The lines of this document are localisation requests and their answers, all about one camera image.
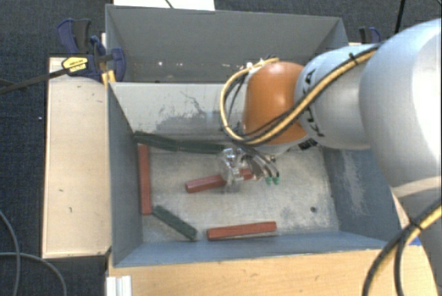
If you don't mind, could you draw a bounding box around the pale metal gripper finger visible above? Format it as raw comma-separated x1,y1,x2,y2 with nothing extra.
217,148,240,174
223,174,244,194

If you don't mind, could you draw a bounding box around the dark green flat block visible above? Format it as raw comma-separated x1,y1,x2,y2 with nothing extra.
133,130,181,152
177,140,227,155
151,205,200,242

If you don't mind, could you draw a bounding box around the red-brown flat block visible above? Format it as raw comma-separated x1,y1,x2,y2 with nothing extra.
137,144,154,216
206,221,278,241
184,168,255,195

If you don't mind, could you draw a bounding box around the grey metal bin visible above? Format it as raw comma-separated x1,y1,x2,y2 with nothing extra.
104,3,403,268

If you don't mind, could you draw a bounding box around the pale wood flat board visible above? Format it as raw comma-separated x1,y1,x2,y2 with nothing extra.
41,56,113,259

